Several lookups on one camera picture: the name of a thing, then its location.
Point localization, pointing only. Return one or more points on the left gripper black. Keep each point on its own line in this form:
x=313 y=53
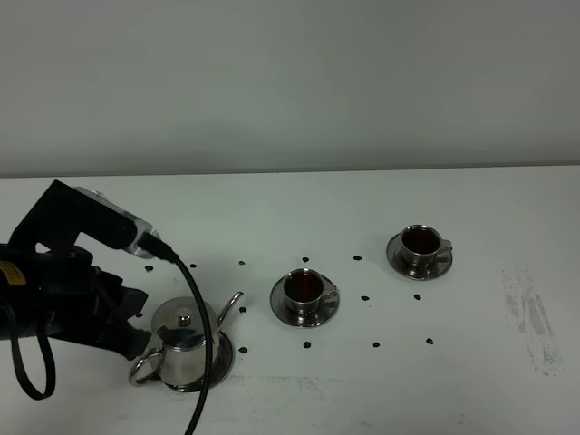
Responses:
x=53 y=287

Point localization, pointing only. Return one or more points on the steel teapot coaster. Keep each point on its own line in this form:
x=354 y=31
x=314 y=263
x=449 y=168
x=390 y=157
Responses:
x=220 y=369

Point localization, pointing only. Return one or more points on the near steel teacup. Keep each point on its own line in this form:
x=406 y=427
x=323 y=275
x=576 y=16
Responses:
x=305 y=290

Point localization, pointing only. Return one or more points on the steel teacup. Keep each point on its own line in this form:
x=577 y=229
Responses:
x=305 y=290
x=422 y=245

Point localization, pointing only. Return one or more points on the near steel saucer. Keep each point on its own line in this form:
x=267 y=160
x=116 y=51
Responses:
x=317 y=318

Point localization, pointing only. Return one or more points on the steel saucer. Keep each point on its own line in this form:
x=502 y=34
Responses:
x=317 y=318
x=437 y=268

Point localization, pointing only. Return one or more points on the far steel teacup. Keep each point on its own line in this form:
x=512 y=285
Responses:
x=422 y=245

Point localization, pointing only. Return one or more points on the far steel saucer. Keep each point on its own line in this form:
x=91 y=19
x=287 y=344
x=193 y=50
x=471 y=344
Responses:
x=437 y=268

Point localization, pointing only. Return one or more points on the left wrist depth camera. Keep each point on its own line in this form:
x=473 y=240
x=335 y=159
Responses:
x=136 y=227

